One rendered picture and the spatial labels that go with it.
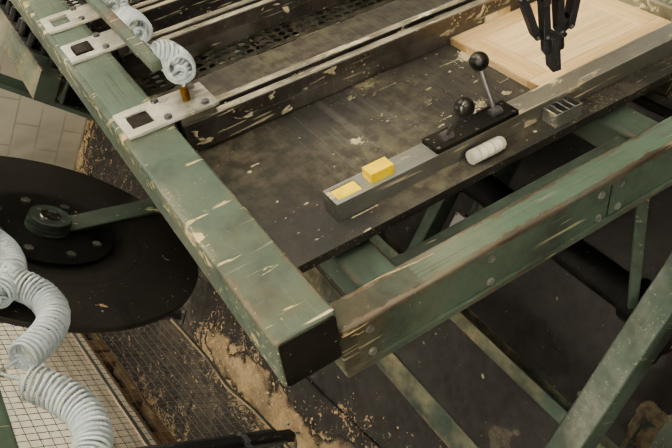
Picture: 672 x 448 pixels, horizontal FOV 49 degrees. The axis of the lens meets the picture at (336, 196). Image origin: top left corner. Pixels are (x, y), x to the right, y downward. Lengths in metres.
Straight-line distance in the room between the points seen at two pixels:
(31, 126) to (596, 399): 5.58
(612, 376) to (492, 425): 1.28
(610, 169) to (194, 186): 0.71
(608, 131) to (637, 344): 0.57
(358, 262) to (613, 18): 0.92
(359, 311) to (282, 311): 0.12
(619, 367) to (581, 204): 0.74
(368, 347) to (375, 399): 2.51
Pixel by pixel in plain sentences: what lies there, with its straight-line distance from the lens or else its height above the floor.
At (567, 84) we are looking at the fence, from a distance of 1.56.
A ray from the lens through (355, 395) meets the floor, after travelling 3.73.
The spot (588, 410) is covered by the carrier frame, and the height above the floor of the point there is 0.79.
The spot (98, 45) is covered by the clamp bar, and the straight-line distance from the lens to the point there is 1.81.
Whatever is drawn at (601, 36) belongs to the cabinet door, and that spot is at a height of 1.02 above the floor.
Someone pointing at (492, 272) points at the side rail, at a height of 1.54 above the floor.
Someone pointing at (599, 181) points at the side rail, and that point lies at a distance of 1.30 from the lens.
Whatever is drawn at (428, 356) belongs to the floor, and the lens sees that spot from 3.37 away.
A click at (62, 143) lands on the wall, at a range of 6.89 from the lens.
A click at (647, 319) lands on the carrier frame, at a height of 0.79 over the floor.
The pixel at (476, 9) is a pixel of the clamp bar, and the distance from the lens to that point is 1.81.
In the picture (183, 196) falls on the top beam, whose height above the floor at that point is 1.90.
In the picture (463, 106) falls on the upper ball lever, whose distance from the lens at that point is 1.28.
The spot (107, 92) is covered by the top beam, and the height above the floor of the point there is 1.89.
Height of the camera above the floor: 2.51
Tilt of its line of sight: 41 degrees down
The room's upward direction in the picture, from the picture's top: 83 degrees counter-clockwise
